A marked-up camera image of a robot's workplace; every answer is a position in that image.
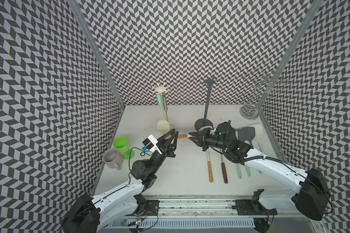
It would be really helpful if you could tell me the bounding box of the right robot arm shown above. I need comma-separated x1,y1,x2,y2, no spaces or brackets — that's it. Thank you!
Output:
189,121,331,221

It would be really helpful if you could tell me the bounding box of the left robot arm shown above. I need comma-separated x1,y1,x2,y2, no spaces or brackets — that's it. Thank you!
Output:
60,129,178,233

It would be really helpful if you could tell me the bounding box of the cream spatula wooden handle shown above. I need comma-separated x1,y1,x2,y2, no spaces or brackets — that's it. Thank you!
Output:
250,124,264,153

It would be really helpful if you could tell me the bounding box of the dark grey utensil rack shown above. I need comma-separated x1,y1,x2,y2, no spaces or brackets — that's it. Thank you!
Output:
194,78,216,131

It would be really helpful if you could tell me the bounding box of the grey ceramic mug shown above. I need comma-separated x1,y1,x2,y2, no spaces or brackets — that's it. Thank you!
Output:
102,148,124,170

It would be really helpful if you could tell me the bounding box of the cream spatula light wood handle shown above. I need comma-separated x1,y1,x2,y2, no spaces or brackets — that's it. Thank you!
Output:
167,134,189,139

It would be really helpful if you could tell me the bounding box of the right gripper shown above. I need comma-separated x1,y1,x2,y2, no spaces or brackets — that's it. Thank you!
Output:
188,127,228,152

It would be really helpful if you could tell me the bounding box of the green plastic goblet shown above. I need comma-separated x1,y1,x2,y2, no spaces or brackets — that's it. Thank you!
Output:
113,136,135,160

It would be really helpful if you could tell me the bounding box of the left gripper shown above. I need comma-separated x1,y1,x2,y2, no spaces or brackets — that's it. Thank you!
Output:
149,129,178,174

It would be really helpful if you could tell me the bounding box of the cream utensil rack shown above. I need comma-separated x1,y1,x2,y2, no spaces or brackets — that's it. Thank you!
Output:
153,83,175,136

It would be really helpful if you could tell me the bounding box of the cream turner mint handle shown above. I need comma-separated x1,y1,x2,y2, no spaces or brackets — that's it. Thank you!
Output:
235,164,242,179

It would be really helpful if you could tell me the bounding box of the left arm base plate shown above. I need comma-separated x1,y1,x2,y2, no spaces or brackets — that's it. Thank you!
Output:
134,200,160,216

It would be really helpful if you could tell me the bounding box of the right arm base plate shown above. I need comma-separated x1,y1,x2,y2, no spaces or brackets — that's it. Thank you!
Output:
231,200,278,216

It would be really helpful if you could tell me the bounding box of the aluminium front rail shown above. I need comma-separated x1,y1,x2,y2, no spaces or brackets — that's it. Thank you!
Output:
97,198,328,233

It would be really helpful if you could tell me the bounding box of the grey turner mint handle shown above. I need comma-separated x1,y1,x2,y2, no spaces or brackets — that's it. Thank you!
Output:
244,165,251,177

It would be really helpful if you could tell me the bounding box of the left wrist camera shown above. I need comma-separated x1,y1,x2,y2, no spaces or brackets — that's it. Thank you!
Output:
142,135,162,154

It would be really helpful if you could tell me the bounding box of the grey spatula mint handle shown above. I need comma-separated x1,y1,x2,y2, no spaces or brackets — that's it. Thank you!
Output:
238,126,263,175

